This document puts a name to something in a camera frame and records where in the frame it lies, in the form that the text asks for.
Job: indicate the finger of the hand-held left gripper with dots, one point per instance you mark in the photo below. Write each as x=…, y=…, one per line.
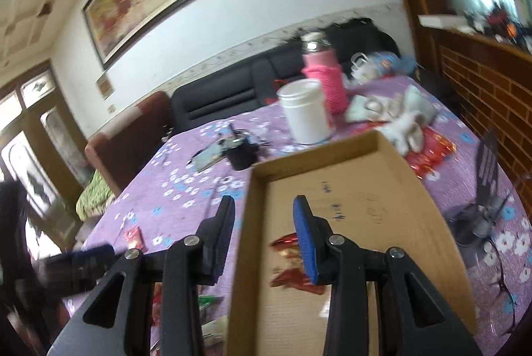
x=93, y=254

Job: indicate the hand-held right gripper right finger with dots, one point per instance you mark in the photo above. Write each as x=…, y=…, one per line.
x=307, y=244

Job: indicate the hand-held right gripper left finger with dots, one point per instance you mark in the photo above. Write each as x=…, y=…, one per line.
x=222, y=239

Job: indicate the dark red gold-print packet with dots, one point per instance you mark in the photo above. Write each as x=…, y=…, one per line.
x=286, y=244

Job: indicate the red cartoon snack packet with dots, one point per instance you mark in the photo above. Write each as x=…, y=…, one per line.
x=134, y=237

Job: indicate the green white candy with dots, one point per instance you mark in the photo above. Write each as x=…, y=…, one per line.
x=208, y=299

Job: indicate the small red snack packet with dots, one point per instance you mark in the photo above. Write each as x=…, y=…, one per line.
x=157, y=298

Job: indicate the shallow cardboard box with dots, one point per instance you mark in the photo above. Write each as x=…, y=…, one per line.
x=374, y=194

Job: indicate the white green snack packet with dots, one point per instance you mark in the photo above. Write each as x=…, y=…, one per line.
x=215, y=329

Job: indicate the green patterned cloth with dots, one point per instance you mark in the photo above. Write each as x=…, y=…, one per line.
x=93, y=194

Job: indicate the purple floral tablecloth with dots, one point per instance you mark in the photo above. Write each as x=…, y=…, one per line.
x=187, y=189

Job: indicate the black cylindrical device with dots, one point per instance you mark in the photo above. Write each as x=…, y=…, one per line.
x=243, y=156

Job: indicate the wooden glass door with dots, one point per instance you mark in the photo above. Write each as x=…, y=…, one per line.
x=62, y=156

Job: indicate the brown armchair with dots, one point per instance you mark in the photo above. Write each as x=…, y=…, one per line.
x=124, y=148

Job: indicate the white plastic jar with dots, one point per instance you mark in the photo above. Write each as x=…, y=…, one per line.
x=305, y=115

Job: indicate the black leather sofa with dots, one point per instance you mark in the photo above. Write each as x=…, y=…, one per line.
x=216, y=94

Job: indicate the red patterned plastic bag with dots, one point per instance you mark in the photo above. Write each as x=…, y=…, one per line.
x=428, y=160

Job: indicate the grey sock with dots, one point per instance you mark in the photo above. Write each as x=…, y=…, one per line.
x=368, y=106

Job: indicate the pink sleeved bottle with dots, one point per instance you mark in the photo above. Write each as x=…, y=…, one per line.
x=328, y=81

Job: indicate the white printed plastic bag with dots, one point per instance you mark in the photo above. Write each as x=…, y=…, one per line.
x=374, y=67

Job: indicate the grey phone stand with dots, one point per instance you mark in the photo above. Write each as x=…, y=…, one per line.
x=486, y=169

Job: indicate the eyeglasses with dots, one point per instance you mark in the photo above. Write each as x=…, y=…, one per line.
x=500, y=283

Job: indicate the blue cap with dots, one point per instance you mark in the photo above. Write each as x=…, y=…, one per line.
x=405, y=67

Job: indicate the wooden brick-pattern counter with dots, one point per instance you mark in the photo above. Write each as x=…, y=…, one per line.
x=478, y=81

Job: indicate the white flat box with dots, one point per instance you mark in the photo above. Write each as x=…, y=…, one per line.
x=440, y=20

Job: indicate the red black tool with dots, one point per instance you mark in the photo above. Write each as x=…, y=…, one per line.
x=501, y=18

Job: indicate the small wall plaque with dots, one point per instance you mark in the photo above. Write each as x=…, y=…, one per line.
x=104, y=86

